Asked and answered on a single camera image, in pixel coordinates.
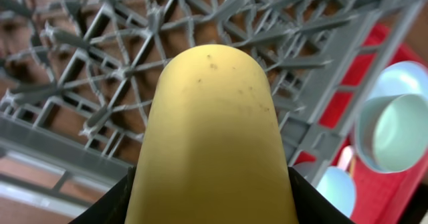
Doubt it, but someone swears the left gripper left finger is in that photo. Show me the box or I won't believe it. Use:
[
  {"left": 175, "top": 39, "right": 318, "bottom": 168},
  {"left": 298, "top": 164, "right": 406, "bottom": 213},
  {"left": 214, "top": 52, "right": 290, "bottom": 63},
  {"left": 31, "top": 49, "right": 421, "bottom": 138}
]
[{"left": 69, "top": 166, "right": 136, "bottom": 224}]

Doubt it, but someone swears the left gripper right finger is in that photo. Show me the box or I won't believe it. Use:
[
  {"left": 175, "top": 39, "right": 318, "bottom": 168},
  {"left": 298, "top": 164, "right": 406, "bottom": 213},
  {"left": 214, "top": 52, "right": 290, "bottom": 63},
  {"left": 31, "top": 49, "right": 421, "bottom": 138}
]
[{"left": 288, "top": 167, "right": 354, "bottom": 224}]

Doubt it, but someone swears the light blue plate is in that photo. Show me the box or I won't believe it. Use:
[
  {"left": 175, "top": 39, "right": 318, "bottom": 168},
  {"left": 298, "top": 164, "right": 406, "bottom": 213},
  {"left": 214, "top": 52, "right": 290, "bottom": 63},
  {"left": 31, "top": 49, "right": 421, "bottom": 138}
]
[{"left": 367, "top": 61, "right": 427, "bottom": 100}]

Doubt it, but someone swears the grey dishwasher rack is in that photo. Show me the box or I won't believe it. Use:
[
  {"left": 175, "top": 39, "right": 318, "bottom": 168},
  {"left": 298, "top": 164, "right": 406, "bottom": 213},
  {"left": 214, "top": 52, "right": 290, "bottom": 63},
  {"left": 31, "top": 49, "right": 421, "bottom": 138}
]
[{"left": 0, "top": 0, "right": 428, "bottom": 211}]

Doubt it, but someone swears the yellow cup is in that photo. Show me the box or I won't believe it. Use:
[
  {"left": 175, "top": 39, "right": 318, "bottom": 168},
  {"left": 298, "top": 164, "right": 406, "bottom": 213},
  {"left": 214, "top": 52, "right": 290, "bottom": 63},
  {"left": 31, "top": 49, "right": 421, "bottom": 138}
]
[{"left": 126, "top": 44, "right": 298, "bottom": 223}]

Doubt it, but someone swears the green bowl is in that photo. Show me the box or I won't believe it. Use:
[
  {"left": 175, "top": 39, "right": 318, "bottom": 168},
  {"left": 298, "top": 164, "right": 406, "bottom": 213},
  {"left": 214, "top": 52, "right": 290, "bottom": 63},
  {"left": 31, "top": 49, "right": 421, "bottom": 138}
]
[{"left": 354, "top": 94, "right": 427, "bottom": 174}]

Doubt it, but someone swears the light blue saucer bowl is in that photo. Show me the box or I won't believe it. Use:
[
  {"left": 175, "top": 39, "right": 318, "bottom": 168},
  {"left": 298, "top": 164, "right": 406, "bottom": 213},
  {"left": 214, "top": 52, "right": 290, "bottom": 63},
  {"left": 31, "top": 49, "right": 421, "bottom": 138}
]
[{"left": 294, "top": 162, "right": 357, "bottom": 219}]

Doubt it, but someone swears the white plastic fork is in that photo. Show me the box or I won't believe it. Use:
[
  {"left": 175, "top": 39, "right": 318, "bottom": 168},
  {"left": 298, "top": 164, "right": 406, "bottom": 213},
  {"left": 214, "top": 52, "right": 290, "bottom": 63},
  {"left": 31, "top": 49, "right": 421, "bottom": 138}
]
[{"left": 336, "top": 146, "right": 354, "bottom": 171}]

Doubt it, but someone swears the red serving tray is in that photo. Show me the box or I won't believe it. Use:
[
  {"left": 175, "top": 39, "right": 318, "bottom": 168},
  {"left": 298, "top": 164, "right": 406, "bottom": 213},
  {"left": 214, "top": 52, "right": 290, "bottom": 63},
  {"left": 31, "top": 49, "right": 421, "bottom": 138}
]
[{"left": 318, "top": 24, "right": 427, "bottom": 223}]

